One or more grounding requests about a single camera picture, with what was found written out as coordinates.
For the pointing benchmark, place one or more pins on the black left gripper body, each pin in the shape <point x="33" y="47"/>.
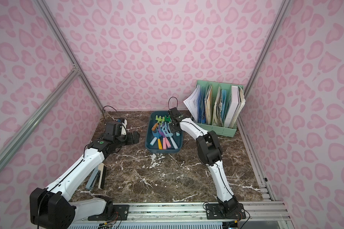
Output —
<point x="128" y="138"/>

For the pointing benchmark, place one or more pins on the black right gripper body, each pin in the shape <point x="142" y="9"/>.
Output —
<point x="173" y="126"/>

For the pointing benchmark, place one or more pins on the light blue rake white handle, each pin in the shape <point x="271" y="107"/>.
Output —
<point x="173" y="142"/>

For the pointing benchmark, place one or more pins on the lime rake wooden handle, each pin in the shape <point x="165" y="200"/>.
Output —
<point x="160" y="120"/>

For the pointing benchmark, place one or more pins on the light blue rake teal handle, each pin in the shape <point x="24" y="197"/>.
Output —
<point x="168" y="129"/>

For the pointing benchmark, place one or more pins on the purple rake pink handle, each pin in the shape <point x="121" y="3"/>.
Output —
<point x="167" y="138"/>
<point x="164" y="145"/>

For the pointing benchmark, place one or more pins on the blue rake yellow handle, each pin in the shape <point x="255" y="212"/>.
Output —
<point x="159" y="139"/>

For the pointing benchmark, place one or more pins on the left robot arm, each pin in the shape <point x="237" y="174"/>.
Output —
<point x="50" y="208"/>

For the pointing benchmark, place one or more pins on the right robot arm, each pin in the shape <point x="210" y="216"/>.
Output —
<point x="210" y="153"/>

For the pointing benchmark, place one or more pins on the teal plastic storage box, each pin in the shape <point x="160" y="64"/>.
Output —
<point x="154" y="149"/>

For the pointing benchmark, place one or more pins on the white printed paper stack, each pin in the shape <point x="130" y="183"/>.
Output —
<point x="193" y="102"/>

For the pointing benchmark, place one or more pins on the blue plastic folder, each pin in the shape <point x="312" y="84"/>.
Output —
<point x="201" y="113"/>

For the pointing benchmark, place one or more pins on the cream and orange folders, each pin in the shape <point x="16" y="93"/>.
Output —
<point x="208" y="105"/>

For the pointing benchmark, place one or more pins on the green desktop file organizer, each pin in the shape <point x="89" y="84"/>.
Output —
<point x="216" y="96"/>

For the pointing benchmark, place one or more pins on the white binder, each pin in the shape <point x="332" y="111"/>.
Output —
<point x="234" y="102"/>

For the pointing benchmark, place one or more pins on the green rake wooden handle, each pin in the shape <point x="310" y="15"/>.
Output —
<point x="167" y="119"/>

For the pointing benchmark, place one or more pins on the light blue rake mint-tip handle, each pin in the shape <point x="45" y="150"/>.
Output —
<point x="154" y="140"/>

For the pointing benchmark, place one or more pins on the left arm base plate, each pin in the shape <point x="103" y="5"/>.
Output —
<point x="117" y="211"/>

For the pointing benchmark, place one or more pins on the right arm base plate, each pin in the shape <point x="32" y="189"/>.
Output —
<point x="217" y="211"/>

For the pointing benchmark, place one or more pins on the aluminium rail front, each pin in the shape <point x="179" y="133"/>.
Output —
<point x="194" y="215"/>

